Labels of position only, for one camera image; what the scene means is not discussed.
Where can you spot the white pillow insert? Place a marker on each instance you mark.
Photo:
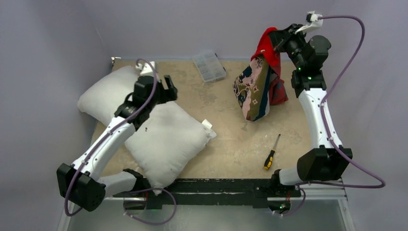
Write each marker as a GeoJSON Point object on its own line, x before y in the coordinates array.
{"type": "Point", "coordinates": [165, 143]}

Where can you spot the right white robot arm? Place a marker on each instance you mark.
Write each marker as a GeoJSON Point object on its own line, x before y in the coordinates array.
{"type": "Point", "coordinates": [320, 50]}

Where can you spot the clear plastic organizer box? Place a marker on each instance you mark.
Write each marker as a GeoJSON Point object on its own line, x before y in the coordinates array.
{"type": "Point", "coordinates": [209, 66]}

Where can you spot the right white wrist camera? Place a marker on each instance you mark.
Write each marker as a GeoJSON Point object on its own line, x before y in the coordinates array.
{"type": "Point", "coordinates": [314, 21]}

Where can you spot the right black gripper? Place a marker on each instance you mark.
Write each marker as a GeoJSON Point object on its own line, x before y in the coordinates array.
{"type": "Point", "coordinates": [285, 36]}

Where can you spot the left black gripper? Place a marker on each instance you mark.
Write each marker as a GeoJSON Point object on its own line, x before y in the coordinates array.
{"type": "Point", "coordinates": [171, 93]}

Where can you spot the red printed pillowcase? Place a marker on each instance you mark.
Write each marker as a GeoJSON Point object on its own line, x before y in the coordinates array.
{"type": "Point", "coordinates": [259, 86]}

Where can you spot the yellow black screwdriver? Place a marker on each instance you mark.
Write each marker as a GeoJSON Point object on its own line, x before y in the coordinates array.
{"type": "Point", "coordinates": [269, 159]}

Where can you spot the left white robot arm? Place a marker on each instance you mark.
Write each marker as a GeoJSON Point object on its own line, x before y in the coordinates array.
{"type": "Point", "coordinates": [81, 182]}

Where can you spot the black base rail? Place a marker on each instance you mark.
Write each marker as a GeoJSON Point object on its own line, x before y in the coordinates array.
{"type": "Point", "coordinates": [257, 193]}

